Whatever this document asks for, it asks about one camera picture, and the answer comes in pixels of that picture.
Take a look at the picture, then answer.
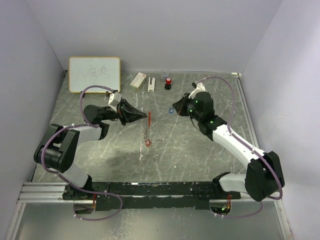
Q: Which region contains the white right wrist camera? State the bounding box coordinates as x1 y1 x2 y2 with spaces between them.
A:
188 82 207 99

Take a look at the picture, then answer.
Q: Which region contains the grey keyring holder red handle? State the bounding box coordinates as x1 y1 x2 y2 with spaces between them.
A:
143 111 152 140

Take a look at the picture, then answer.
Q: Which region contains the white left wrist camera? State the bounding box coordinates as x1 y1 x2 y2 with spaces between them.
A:
108 91 122 112

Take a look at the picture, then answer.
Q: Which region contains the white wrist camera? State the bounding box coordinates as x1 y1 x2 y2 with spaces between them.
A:
188 82 207 99
108 91 122 112

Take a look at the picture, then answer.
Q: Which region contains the white and green carton box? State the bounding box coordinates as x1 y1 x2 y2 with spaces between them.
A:
130 72 147 90

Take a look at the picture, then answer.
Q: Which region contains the red and black stamp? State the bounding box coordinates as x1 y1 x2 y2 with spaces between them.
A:
164 77 172 90

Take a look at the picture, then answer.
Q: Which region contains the white stapler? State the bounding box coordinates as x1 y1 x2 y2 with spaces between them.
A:
148 77 156 93

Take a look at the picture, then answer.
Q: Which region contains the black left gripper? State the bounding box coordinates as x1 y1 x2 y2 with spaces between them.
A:
102 97 148 127

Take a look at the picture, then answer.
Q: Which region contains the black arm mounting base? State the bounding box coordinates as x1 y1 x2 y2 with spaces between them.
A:
62 181 241 211

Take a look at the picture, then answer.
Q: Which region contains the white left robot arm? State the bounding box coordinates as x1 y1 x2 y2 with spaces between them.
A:
33 98 148 200

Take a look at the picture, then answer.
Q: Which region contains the small whiteboard with yellow frame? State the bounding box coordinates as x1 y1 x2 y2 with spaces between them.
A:
68 56 121 94

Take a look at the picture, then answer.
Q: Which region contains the blue tagged key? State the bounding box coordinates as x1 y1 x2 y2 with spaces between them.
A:
168 106 176 114

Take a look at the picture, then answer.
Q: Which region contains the clear plastic cup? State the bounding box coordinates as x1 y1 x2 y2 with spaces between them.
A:
160 69 169 81

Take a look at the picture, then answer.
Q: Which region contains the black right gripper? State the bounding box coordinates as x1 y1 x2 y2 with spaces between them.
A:
172 92 203 122

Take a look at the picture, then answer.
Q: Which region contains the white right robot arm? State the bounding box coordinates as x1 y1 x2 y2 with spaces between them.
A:
172 91 285 202

